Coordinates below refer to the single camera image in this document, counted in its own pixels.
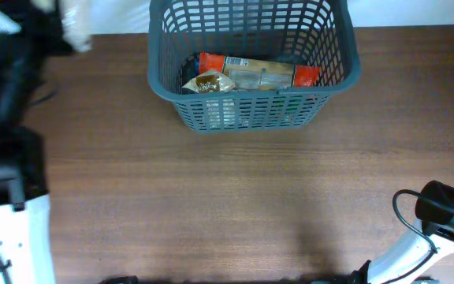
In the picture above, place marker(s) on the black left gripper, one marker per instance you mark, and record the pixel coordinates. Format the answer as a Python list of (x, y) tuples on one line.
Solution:
[(43, 28)]

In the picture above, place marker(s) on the cream Pantree snack bag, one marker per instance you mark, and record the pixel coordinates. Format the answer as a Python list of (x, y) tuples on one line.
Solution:
[(220, 112)]

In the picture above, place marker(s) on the red snack bar packet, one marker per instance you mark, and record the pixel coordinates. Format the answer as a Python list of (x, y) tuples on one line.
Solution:
[(251, 74)]

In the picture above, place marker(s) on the blue white carton box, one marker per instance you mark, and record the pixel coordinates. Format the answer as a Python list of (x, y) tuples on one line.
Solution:
[(190, 70)]

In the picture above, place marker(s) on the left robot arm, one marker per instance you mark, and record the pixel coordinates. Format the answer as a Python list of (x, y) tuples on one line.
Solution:
[(25, 254)]

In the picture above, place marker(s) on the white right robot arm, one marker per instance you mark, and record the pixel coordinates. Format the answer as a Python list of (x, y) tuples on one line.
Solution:
[(429, 239)]

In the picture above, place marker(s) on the grey plastic lattice basket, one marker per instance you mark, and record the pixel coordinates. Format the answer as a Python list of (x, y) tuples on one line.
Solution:
[(314, 33)]

